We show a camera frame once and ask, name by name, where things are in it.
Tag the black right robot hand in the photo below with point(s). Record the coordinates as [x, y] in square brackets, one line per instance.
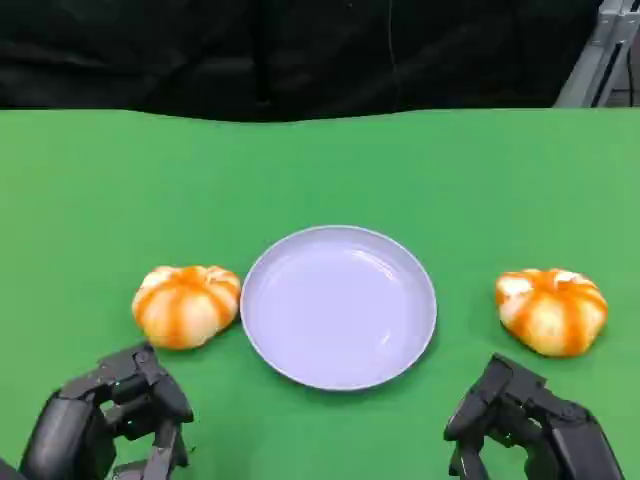
[545, 425]

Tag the grey metal frame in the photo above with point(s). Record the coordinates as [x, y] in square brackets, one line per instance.
[600, 55]

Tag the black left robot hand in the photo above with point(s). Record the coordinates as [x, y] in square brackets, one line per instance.
[75, 415]

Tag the black backdrop curtain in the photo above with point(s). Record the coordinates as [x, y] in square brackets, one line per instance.
[280, 50]

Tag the lilac plate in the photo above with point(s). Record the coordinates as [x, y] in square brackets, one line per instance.
[338, 307]

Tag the green table cloth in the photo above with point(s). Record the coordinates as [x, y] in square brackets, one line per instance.
[320, 200]

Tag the orange and white bread roll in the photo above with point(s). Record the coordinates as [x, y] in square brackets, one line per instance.
[551, 312]
[186, 306]

